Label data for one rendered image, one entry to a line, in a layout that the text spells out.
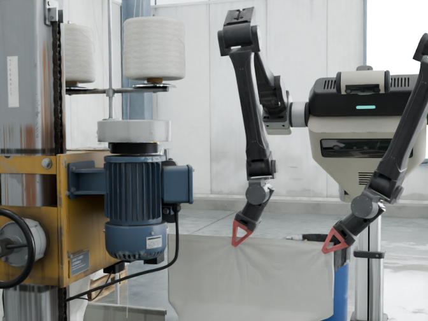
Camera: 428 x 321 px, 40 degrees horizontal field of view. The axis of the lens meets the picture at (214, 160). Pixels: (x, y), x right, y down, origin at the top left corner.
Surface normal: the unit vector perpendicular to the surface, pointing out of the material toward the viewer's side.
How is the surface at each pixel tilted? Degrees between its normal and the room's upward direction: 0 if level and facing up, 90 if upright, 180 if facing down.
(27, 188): 90
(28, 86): 90
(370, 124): 40
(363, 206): 80
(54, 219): 90
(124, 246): 91
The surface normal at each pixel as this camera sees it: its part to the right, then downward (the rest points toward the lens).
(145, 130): 0.41, 0.05
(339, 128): -0.21, -0.73
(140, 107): -0.32, 0.05
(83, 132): 0.95, 0.01
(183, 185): 0.10, 0.05
